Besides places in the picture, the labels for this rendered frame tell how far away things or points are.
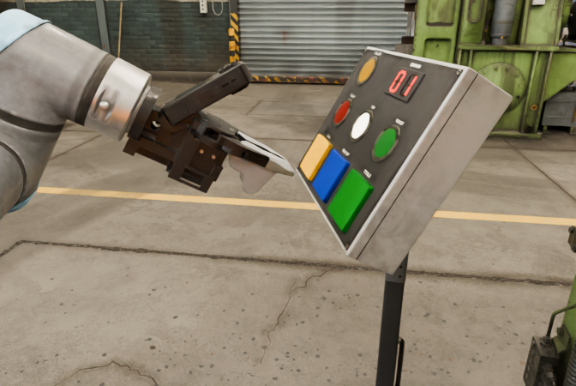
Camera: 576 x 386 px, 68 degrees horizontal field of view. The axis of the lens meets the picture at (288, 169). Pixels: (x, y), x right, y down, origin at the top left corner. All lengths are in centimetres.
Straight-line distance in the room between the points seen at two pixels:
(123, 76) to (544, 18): 490
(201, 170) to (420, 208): 29
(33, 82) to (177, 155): 17
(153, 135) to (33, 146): 13
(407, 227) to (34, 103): 47
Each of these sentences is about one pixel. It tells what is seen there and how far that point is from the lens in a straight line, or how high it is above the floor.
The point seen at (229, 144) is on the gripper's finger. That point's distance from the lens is 52.
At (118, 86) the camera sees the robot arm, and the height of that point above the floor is 118.
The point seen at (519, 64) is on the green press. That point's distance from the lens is 513.
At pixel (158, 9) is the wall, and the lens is 894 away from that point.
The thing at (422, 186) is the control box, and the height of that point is 105.
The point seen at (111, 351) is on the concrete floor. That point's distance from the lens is 198.
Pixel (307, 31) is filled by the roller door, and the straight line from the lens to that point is 816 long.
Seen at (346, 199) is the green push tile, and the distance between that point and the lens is 62.
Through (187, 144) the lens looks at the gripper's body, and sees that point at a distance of 53.
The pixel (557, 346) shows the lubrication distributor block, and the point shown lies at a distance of 72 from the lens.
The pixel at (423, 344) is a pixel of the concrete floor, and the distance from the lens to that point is 196.
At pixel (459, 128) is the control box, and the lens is 58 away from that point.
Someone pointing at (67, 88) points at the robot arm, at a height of 118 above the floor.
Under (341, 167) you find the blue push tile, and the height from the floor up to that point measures 103.
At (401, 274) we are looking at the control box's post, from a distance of 82.
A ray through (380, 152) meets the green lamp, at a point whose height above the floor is 108.
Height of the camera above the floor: 126
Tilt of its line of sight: 20 degrees down
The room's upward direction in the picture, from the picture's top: straight up
